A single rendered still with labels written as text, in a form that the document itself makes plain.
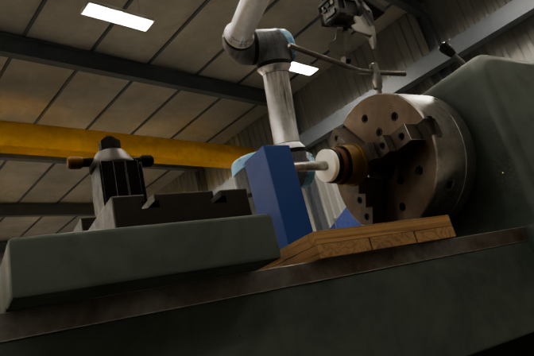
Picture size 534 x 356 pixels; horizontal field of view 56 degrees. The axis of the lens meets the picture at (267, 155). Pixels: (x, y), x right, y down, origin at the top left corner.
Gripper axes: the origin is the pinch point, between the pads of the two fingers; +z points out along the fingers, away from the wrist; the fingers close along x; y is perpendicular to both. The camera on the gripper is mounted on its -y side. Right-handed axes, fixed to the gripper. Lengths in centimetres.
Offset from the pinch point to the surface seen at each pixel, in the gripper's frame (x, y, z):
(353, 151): 3.4, 11.4, 23.8
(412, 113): 11.5, 0.5, 18.2
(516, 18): -441, -879, -356
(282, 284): 21, 44, 46
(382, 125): 2.7, 0.8, 17.9
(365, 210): -3.7, 5.1, 35.4
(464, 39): -548, -852, -360
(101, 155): -5, 60, 21
